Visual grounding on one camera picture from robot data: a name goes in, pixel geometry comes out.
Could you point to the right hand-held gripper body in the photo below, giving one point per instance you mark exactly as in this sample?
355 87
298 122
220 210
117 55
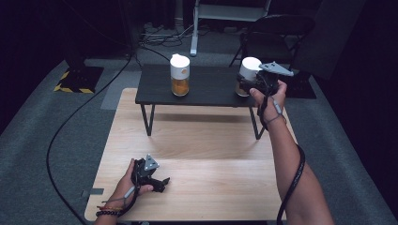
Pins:
267 82

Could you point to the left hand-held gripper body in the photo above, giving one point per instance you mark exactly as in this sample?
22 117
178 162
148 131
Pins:
144 175

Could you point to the white-capped bottle of amber liquid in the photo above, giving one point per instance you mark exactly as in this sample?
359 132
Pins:
249 67
180 70

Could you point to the black low shelf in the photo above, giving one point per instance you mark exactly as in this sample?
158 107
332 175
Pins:
212 84

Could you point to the person's right hand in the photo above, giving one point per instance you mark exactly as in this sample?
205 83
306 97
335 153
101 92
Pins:
272 108

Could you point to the person's left hand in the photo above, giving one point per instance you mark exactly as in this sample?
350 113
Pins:
122 192

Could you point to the grey tape strip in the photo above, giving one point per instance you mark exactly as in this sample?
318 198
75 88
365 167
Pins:
97 191

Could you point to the black folding chair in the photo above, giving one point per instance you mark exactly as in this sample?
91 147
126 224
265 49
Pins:
281 34

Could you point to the white metal stand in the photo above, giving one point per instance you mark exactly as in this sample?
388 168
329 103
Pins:
231 12

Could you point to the grey panel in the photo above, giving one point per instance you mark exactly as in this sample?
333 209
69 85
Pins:
328 37

